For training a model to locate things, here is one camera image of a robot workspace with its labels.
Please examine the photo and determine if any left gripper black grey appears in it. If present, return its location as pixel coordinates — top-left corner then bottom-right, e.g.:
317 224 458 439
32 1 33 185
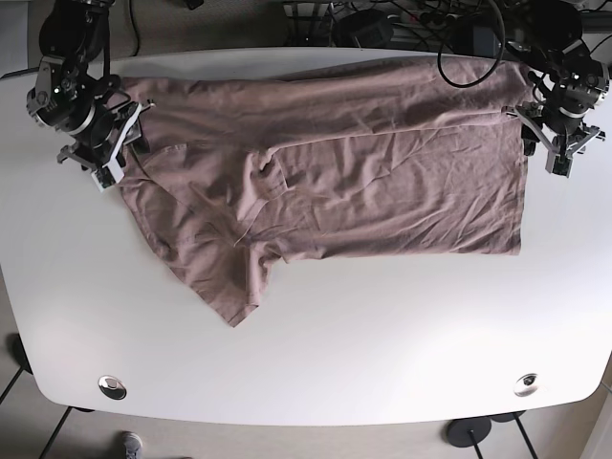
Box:
502 101 606 158

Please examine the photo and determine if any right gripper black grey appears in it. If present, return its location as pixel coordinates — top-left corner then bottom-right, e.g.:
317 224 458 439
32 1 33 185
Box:
56 98 156 175

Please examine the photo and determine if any pink mauve T-shirt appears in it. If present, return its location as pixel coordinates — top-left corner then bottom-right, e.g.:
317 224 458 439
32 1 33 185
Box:
119 56 531 326

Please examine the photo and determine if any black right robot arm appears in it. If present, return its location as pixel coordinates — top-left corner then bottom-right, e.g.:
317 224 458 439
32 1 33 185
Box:
26 1 154 189

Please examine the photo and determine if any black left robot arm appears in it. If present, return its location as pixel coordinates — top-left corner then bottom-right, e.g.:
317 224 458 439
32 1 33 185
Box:
436 1 611 177

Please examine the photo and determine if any black box under table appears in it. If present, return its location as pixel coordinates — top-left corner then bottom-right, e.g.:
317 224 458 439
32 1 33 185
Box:
332 10 394 48

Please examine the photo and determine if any right silver table grommet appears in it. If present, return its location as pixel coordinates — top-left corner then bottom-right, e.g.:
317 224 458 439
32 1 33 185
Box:
513 373 539 398

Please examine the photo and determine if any silver table grommet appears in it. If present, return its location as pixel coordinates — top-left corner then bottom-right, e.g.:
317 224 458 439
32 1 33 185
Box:
98 375 127 401
513 373 539 398

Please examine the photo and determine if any left silver table grommet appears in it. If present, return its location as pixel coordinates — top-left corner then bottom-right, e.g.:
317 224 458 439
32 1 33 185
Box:
98 375 127 401

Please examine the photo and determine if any black round stand base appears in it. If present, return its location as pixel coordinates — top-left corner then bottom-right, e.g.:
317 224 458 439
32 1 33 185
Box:
445 417 492 448

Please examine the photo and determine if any grey shoe on floor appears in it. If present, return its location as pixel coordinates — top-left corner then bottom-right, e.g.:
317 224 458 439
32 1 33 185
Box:
121 432 143 459

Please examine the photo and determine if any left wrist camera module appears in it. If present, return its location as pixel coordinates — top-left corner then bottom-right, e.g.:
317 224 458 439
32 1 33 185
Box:
545 152 573 178

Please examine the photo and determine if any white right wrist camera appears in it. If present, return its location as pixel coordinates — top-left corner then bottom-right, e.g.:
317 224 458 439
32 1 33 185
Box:
91 164 124 192

